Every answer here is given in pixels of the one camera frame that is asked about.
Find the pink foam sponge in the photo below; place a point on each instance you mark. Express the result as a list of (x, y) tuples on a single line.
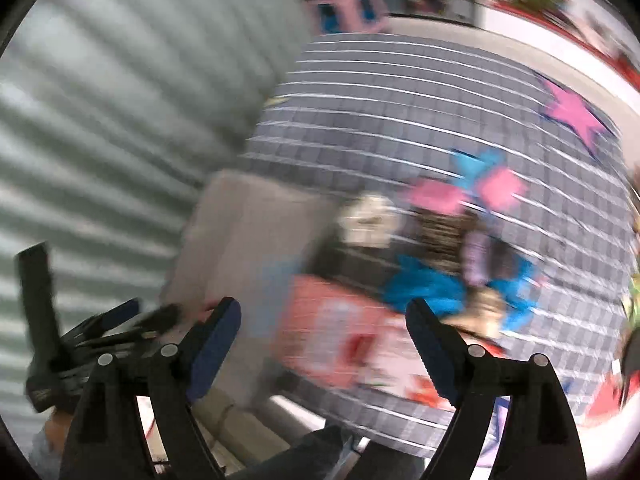
[(437, 196)]

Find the clutter pile of toys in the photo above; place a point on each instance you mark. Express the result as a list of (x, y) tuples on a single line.
[(622, 381)]

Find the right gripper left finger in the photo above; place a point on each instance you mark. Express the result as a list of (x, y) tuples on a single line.
[(106, 440)]

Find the blue cloth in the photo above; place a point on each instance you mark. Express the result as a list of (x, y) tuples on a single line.
[(515, 293), (443, 293)]

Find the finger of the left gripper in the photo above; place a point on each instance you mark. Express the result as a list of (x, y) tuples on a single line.
[(98, 325), (148, 325)]

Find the leopard print cloth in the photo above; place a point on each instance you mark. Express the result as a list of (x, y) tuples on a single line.
[(442, 238)]

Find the grey storage box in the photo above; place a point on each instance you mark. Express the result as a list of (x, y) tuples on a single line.
[(247, 238)]

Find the beige knit sock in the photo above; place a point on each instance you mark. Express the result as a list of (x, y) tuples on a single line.
[(482, 315)]

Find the white red low shelf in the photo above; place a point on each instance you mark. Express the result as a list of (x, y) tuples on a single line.
[(590, 36)]

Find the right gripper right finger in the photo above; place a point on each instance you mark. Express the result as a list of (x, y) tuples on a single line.
[(539, 439)]

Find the white polka dot scrunchie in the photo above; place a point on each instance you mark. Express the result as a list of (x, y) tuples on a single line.
[(370, 221)]

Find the white floral tissue pack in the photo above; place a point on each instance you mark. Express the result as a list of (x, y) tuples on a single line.
[(393, 366)]

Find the grey grid star rug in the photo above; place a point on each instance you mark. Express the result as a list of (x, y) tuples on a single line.
[(492, 191)]

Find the grey-green curtain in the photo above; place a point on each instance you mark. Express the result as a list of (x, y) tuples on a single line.
[(113, 115)]

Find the pink plastic stool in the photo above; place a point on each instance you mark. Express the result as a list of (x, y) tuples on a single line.
[(342, 16)]

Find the red pink cardboard box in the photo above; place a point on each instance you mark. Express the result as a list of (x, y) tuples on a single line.
[(327, 330)]

